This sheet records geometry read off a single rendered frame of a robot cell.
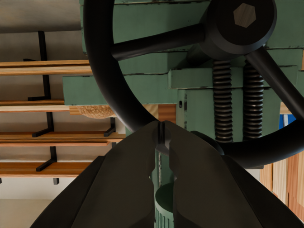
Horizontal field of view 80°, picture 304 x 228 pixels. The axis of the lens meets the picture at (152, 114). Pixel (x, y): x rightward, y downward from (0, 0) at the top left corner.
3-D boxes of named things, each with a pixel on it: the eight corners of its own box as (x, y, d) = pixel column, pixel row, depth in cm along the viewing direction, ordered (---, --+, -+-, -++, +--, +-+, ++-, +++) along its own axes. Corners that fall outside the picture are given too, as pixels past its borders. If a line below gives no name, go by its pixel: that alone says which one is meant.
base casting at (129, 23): (322, -5, 33) (317, 48, 34) (218, 54, 90) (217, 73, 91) (76, 5, 34) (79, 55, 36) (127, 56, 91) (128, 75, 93)
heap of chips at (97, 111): (112, 104, 38) (113, 122, 38) (124, 100, 51) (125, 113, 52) (69, 105, 38) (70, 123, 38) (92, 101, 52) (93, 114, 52)
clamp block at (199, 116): (286, 86, 26) (281, 147, 27) (242, 87, 39) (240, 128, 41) (181, 88, 27) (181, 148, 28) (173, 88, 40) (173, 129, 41)
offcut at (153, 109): (138, 104, 37) (139, 122, 37) (158, 103, 38) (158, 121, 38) (134, 102, 41) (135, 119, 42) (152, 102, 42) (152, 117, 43)
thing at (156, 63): (303, 48, 34) (301, 69, 35) (248, 63, 55) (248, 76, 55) (92, 54, 36) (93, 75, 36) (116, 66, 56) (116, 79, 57)
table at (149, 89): (461, 60, 25) (452, 105, 26) (294, 75, 55) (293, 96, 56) (25, 71, 27) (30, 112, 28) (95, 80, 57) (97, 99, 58)
